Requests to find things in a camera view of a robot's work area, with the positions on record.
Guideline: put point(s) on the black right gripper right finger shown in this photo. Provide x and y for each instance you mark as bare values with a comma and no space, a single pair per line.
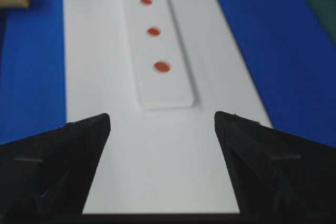
276,175

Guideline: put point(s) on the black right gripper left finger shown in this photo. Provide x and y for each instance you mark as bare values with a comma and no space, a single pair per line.
51,173

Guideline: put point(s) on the large white foam board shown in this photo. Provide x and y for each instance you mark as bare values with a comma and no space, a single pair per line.
154,161

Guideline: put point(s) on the blue table cloth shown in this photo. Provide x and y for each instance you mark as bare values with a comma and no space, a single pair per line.
288,55

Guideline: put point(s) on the small white raised block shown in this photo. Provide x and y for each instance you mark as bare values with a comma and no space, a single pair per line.
158,63

